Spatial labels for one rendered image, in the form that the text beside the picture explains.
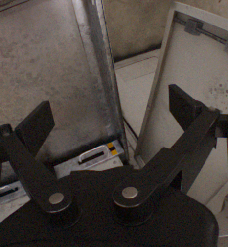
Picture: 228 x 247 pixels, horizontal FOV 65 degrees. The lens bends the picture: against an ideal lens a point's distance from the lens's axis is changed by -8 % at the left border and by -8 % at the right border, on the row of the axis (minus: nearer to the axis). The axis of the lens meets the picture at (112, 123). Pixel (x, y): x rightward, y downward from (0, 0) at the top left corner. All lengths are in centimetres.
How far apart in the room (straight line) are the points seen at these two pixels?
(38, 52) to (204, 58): 39
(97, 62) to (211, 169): 41
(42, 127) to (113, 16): 128
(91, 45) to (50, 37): 10
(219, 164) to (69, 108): 43
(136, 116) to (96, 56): 56
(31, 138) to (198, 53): 45
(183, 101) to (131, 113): 86
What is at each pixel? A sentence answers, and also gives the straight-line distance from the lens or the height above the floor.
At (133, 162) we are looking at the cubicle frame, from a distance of 86.
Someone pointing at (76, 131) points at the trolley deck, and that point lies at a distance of 62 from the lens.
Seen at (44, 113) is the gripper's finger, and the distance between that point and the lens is 20.
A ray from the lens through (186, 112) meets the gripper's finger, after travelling 16.
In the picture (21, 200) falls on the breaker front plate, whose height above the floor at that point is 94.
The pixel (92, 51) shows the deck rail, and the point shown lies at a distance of 49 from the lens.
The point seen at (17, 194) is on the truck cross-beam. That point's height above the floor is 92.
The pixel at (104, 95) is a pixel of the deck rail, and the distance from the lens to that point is 57.
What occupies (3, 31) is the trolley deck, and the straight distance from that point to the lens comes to 46.
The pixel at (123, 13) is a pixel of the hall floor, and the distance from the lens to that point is 146.
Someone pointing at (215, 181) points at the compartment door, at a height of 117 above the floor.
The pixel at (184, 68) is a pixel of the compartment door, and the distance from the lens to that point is 57.
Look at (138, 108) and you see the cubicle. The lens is 104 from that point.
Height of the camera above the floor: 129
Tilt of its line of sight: 43 degrees down
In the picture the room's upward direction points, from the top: 149 degrees clockwise
